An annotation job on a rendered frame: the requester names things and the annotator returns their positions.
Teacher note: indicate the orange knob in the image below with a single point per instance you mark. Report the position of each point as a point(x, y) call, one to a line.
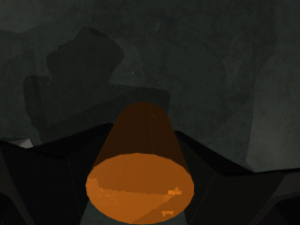
point(140, 176)

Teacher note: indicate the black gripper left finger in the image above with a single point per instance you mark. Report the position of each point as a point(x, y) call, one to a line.
point(48, 182)

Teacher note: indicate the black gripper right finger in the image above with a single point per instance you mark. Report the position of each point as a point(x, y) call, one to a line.
point(228, 194)

